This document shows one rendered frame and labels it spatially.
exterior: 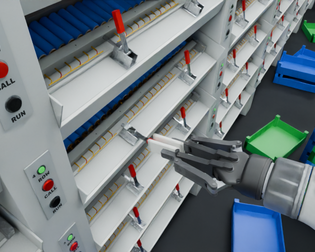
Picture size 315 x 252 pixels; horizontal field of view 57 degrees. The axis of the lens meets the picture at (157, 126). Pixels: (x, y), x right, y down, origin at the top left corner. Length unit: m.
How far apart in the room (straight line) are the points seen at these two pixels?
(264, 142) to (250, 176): 1.27
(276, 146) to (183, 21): 1.21
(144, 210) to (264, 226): 0.64
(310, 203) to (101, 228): 0.46
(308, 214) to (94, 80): 0.38
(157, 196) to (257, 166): 0.55
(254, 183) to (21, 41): 0.39
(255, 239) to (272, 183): 0.91
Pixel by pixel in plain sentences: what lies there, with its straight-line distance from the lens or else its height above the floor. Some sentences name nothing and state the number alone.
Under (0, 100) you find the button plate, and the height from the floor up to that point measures 1.01.
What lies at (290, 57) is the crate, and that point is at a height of 0.12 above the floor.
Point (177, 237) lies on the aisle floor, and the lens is 1.34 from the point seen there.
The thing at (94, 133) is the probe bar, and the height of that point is 0.78.
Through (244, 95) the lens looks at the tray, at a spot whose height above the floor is 0.18.
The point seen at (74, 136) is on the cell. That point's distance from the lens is 0.60.
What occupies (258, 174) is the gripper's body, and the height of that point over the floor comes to 0.82.
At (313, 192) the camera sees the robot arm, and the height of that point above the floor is 0.83.
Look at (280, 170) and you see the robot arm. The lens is 0.50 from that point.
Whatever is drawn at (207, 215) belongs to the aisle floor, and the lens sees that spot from 1.40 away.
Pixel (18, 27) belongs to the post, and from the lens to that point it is 0.34.
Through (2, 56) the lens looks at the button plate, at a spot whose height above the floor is 1.05.
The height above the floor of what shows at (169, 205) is 0.18.
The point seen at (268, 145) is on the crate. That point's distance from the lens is 1.76.
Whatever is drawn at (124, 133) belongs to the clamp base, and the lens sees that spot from 0.63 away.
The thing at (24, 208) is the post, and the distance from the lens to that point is 0.45.
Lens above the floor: 1.19
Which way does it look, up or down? 42 degrees down
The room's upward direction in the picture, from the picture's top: straight up
